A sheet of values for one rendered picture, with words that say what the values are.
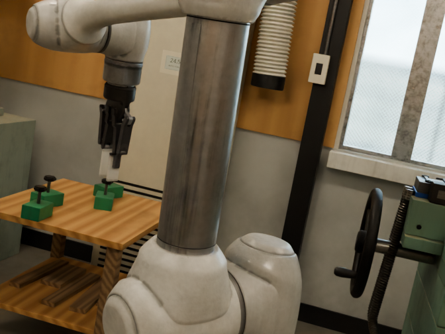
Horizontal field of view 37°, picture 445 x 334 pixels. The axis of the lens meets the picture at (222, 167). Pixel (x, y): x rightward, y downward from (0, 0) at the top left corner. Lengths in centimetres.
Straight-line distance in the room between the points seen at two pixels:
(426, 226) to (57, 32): 98
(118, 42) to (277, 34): 154
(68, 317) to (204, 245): 150
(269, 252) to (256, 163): 202
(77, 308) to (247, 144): 117
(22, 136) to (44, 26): 199
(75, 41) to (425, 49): 201
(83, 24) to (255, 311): 67
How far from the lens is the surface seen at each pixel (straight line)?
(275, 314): 124
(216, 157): 106
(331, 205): 320
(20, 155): 343
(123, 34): 154
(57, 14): 146
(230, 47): 103
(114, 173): 165
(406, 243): 171
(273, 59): 299
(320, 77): 304
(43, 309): 261
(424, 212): 172
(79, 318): 256
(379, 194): 173
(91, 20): 141
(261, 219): 327
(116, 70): 157
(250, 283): 120
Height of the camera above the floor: 125
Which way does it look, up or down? 11 degrees down
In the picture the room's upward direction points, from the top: 10 degrees clockwise
